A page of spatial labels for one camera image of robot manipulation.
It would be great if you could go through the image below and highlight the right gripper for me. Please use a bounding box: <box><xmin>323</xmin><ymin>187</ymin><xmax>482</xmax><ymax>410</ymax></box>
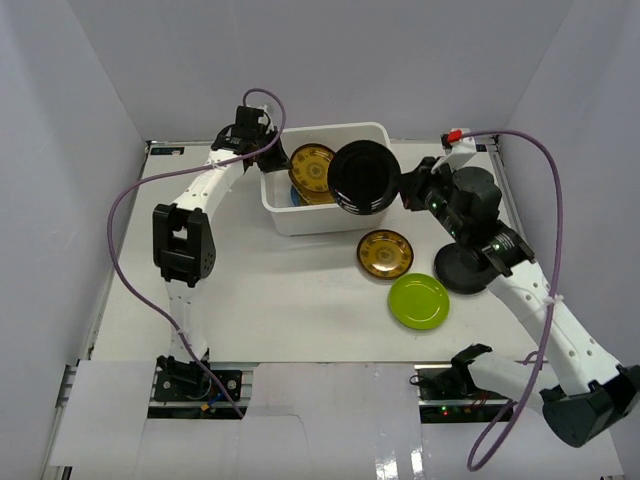
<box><xmin>394</xmin><ymin>157</ymin><xmax>467</xmax><ymax>241</ymax></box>

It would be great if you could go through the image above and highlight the yellow patterned plate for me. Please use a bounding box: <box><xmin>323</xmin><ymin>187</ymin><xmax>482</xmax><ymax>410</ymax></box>
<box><xmin>356</xmin><ymin>229</ymin><xmax>414</xmax><ymax>280</ymax></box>
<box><xmin>289</xmin><ymin>143</ymin><xmax>335</xmax><ymax>193</ymax></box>

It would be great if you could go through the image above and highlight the blue plate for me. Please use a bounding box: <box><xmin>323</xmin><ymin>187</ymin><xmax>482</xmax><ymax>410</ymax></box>
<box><xmin>290</xmin><ymin>186</ymin><xmax>304</xmax><ymax>206</ymax></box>

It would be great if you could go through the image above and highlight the black plate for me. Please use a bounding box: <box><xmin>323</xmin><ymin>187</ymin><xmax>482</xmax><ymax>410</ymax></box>
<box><xmin>327</xmin><ymin>140</ymin><xmax>401</xmax><ymax>215</ymax></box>

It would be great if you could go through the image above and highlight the fan-shaped bamboo woven tray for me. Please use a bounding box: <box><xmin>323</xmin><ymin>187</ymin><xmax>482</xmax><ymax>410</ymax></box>
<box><xmin>288</xmin><ymin>171</ymin><xmax>334</xmax><ymax>205</ymax></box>

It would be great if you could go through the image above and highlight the lime green plate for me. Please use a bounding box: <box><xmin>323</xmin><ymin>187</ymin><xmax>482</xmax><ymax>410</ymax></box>
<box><xmin>387</xmin><ymin>273</ymin><xmax>451</xmax><ymax>331</ymax></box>

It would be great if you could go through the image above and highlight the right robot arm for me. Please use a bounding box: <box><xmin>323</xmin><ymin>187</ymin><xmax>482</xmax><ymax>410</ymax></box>
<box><xmin>399</xmin><ymin>157</ymin><xmax>639</xmax><ymax>447</ymax></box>

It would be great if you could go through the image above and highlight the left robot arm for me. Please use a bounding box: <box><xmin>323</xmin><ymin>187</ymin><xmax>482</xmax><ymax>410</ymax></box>
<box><xmin>152</xmin><ymin>105</ymin><xmax>290</xmax><ymax>363</ymax></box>

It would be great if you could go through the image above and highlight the white plastic bin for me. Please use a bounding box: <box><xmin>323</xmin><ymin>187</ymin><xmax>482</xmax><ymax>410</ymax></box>
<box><xmin>261</xmin><ymin>122</ymin><xmax>391</xmax><ymax>236</ymax></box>

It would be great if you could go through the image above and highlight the black glossy bowl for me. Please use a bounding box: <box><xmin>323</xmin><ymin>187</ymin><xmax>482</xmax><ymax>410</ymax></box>
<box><xmin>433</xmin><ymin>243</ymin><xmax>497</xmax><ymax>295</ymax></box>

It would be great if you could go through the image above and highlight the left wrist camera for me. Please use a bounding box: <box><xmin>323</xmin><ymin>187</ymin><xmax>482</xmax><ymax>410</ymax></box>
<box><xmin>257</xmin><ymin>103</ymin><xmax>275</xmax><ymax>133</ymax></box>

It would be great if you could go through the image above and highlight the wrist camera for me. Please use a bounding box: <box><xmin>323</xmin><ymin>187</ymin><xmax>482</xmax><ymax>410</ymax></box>
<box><xmin>431</xmin><ymin>129</ymin><xmax>477</xmax><ymax>173</ymax></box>
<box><xmin>257</xmin><ymin>103</ymin><xmax>275</xmax><ymax>133</ymax></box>

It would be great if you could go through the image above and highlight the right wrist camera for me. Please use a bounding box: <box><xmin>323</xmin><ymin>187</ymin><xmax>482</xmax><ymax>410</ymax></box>
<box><xmin>431</xmin><ymin>129</ymin><xmax>477</xmax><ymax>173</ymax></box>

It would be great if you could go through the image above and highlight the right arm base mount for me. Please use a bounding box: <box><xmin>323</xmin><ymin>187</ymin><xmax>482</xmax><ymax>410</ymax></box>
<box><xmin>408</xmin><ymin>344</ymin><xmax>513</xmax><ymax>425</ymax></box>

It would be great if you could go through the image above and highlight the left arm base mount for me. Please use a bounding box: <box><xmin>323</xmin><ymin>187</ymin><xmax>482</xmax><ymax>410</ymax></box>
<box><xmin>147</xmin><ymin>356</ymin><xmax>240</xmax><ymax>420</ymax></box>

